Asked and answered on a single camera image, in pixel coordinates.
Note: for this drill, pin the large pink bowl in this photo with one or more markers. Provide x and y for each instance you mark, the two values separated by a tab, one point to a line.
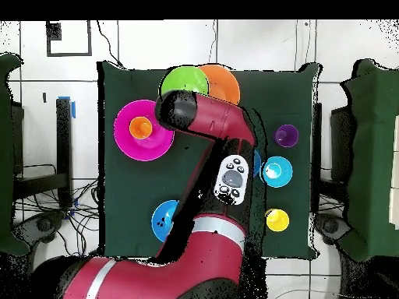
146	149

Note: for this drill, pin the medium blue bowl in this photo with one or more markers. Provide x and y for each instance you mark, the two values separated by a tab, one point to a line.
162	221

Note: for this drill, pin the orange cup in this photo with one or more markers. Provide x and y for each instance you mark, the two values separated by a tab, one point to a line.
141	127

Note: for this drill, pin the large orange bowl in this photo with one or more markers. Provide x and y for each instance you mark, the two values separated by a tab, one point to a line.
224	82

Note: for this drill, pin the large green bowl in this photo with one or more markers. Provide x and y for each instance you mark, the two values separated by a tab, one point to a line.
184	79

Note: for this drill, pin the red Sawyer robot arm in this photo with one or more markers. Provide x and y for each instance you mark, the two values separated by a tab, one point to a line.
218	115

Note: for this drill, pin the dark blue bowl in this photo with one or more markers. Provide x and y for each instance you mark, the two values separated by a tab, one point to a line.
257	163

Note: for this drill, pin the dark green tablecloth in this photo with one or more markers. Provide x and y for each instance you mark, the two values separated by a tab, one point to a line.
134	187

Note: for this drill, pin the small light blue bowl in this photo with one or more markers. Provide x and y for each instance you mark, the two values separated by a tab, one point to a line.
277	172

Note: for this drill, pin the purple cup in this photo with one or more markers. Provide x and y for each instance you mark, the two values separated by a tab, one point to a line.
286	136

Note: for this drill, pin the yellow cup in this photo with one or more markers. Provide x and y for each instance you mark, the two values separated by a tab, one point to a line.
277	220

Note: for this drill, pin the blue tape strip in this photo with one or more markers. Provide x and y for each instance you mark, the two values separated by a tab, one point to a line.
73	109

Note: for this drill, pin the dark grey chair base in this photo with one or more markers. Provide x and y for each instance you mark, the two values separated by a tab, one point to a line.
330	225
40	225

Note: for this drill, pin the green cloth covered side table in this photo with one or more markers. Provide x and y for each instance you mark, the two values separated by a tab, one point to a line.
6	155
374	155

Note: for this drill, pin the black metal frame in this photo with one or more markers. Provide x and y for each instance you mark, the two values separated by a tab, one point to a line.
64	140

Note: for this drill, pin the black square floor frame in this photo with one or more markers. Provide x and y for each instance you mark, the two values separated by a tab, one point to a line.
53	31

